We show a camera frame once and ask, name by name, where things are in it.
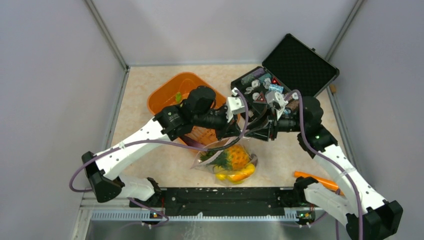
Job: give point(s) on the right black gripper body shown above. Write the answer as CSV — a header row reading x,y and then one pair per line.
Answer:
x,y
272,128

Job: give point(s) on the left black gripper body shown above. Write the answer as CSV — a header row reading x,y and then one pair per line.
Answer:
x,y
221,131

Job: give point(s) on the orange pineapple toy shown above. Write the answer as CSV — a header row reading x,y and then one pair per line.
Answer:
x,y
233,158

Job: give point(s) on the clear zip top bag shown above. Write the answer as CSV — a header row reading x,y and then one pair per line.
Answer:
x,y
203,166

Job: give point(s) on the white radish with leaves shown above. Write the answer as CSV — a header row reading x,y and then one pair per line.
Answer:
x,y
204,156

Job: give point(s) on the yellow banana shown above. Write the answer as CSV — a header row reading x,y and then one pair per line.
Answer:
x,y
249,169

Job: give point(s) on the orange yellow mango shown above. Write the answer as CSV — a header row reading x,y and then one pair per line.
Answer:
x,y
239,176

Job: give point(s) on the yellow bell pepper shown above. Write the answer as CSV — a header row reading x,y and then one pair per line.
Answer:
x,y
221,176

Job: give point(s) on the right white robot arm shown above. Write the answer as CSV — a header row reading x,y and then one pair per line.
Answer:
x,y
365,214

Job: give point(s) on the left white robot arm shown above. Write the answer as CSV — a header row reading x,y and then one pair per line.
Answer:
x,y
104,169

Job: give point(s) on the purple eggplant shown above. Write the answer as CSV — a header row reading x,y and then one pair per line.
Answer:
x,y
191,142

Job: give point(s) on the black open carrying case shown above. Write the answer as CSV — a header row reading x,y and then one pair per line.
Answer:
x,y
291,65

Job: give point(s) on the orange plastic basket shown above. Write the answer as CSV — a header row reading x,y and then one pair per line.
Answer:
x,y
183,83

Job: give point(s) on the orange carrot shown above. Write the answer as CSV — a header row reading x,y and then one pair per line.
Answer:
x,y
331,185

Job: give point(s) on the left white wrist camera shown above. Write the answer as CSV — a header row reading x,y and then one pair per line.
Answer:
x,y
234,105

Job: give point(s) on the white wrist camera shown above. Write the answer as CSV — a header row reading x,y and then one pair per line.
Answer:
x,y
277,102
234,105

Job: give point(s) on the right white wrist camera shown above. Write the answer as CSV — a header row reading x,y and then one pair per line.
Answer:
x,y
277,102

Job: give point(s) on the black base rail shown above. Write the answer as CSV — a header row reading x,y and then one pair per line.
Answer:
x,y
231,202

